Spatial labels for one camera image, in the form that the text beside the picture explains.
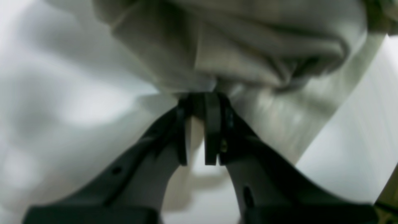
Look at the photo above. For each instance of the beige T-shirt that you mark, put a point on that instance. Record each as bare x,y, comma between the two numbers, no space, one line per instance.
286,65

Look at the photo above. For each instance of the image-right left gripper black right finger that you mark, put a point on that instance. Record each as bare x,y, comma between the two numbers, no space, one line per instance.
269,189

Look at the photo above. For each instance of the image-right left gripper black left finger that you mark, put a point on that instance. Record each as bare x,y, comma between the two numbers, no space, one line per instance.
132,188

